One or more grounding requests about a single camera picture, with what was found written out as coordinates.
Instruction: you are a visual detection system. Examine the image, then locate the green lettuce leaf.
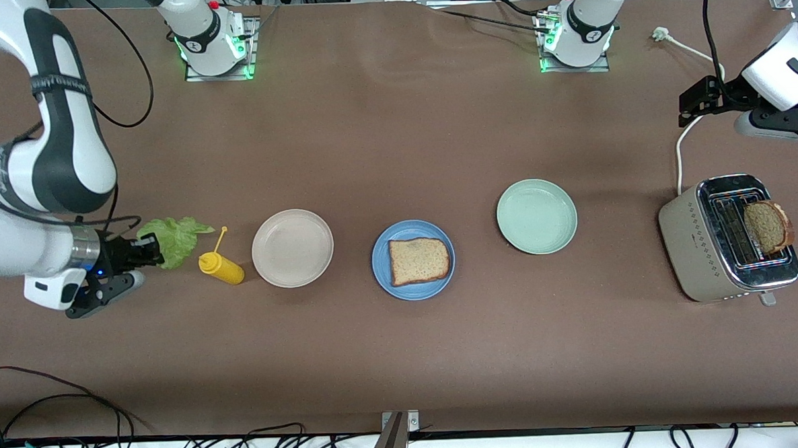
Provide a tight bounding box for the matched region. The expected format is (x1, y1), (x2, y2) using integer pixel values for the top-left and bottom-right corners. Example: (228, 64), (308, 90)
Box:
(135, 215), (218, 272)

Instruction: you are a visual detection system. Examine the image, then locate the blue round plate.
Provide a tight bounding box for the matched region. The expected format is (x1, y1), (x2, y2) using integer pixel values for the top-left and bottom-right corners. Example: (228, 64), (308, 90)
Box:
(369, 218), (458, 303)

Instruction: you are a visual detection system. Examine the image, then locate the long black cable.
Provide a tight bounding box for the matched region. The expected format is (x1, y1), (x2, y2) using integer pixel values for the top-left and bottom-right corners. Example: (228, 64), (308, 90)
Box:
(0, 359), (151, 441)
(0, 390), (137, 448)

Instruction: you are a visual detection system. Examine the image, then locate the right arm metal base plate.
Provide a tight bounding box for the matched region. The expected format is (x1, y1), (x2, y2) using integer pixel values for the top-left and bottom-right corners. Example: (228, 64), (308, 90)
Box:
(181, 16), (260, 83)

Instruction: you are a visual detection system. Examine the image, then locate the aluminium bracket profile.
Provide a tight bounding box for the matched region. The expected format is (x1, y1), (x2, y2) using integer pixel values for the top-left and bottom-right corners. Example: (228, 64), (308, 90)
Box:
(362, 409), (423, 448)

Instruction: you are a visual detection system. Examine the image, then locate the pale green round plate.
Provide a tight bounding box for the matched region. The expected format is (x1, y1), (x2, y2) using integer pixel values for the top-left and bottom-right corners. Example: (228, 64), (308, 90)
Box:
(495, 176), (580, 258)

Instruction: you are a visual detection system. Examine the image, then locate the yellow squeeze sauce bottle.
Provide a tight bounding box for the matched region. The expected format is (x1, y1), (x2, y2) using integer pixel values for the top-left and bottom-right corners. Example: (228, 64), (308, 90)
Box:
(196, 225), (246, 288)

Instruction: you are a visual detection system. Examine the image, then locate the thin black cable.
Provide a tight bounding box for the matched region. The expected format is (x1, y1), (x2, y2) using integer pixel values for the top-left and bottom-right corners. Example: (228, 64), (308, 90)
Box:
(423, 0), (556, 40)

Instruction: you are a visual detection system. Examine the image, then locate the brown bread slice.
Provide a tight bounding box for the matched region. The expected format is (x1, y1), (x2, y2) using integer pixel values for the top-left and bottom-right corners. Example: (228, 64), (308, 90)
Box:
(741, 198), (797, 257)
(388, 236), (453, 288)

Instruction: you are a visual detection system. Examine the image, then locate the beige round plate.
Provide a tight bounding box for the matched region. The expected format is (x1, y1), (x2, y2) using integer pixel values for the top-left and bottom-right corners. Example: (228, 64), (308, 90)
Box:
(250, 207), (336, 290)

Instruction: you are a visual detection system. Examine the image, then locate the beige chrome toaster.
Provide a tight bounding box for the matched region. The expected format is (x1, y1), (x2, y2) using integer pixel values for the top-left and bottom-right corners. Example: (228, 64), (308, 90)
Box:
(655, 170), (798, 311)

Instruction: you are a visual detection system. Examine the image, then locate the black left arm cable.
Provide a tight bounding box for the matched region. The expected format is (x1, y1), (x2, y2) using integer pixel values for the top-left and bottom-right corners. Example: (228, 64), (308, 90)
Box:
(702, 0), (731, 97)

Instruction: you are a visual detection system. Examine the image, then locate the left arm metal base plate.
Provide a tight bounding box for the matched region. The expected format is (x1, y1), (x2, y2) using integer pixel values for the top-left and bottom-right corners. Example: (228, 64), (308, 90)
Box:
(535, 6), (612, 76)

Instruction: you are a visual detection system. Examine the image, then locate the white toaster power cord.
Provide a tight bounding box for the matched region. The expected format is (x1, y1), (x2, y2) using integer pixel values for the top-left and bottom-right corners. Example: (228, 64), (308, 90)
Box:
(652, 24), (732, 197)

